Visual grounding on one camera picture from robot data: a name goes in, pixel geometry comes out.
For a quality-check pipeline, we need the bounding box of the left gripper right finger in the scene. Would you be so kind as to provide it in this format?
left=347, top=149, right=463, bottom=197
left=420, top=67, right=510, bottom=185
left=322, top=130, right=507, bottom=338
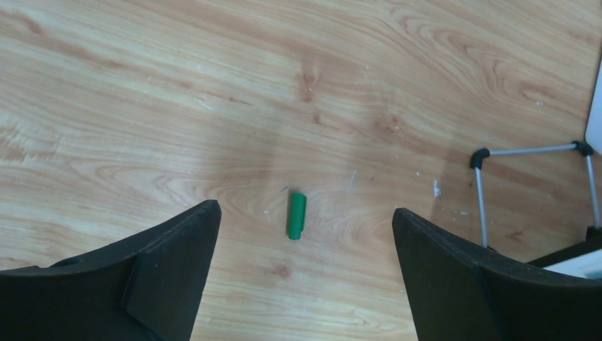
left=392, top=208, right=601, bottom=340

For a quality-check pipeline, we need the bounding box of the green marker cap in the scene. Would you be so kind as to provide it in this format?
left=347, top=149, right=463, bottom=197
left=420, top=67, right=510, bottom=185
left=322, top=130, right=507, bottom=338
left=288, top=192, right=307, bottom=240

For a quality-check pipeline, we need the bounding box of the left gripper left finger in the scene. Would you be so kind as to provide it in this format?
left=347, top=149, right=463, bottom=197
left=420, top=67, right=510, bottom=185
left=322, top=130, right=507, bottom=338
left=1, top=200, right=221, bottom=340

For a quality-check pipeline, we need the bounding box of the white whiteboard black frame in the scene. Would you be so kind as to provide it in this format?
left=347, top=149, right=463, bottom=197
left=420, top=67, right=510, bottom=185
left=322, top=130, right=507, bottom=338
left=469, top=140, right=602, bottom=279

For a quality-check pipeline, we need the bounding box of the white rack foot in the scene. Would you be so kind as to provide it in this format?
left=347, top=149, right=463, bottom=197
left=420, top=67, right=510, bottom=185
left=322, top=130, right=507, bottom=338
left=585, top=63, right=602, bottom=154

